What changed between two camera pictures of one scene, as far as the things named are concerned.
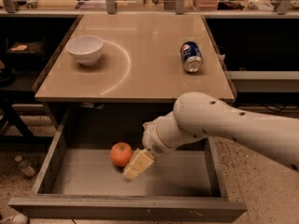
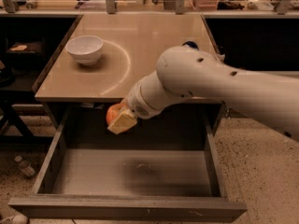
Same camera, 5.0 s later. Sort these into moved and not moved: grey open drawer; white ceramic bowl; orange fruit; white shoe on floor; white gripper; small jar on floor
Moved: white gripper; orange fruit
Not moved: white shoe on floor; grey open drawer; small jar on floor; white ceramic bowl
